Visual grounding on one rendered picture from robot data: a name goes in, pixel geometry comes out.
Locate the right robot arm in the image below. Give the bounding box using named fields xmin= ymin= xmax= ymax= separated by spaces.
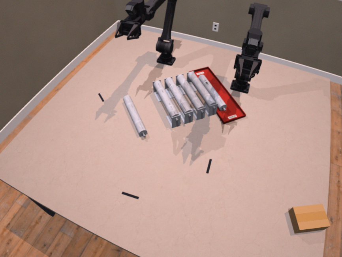
xmin=125 ymin=0 xmax=177 ymax=66

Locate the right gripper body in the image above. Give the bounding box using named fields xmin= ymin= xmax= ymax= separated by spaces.
xmin=120 ymin=20 xmax=141 ymax=36

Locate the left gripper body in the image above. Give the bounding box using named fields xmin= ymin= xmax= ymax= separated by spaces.
xmin=233 ymin=54 xmax=262 ymax=75

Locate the red scrap tray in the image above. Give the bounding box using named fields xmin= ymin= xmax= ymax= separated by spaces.
xmin=193 ymin=67 xmax=246 ymax=124

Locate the brown cardboard box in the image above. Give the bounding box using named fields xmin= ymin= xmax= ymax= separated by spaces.
xmin=288 ymin=204 xmax=330 ymax=233

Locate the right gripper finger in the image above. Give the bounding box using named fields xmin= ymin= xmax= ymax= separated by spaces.
xmin=115 ymin=22 xmax=123 ymax=38
xmin=127 ymin=25 xmax=139 ymax=40

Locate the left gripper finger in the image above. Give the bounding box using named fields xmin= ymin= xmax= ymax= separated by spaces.
xmin=236 ymin=58 xmax=244 ymax=79
xmin=248 ymin=62 xmax=258 ymax=81

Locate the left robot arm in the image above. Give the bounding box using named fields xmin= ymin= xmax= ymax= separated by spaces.
xmin=230 ymin=3 xmax=270 ymax=94

